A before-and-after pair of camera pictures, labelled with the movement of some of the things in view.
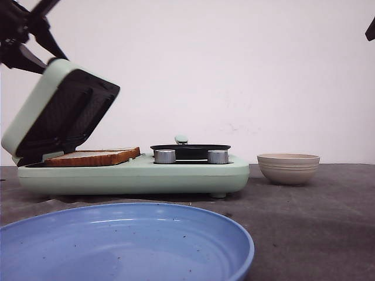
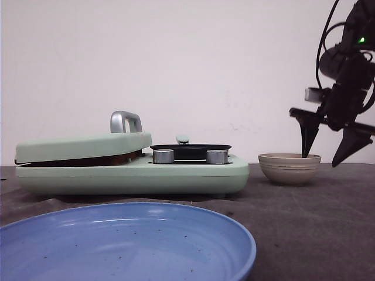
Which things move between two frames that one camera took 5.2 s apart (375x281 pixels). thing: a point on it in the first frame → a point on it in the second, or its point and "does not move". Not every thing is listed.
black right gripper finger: x=370 y=32 → x=355 y=136
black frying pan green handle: x=184 y=151 does not move
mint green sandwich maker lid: x=64 y=103 → x=118 y=141
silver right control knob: x=218 y=156 does not move
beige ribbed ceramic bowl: x=288 y=168 does not move
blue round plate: x=126 y=242 does not move
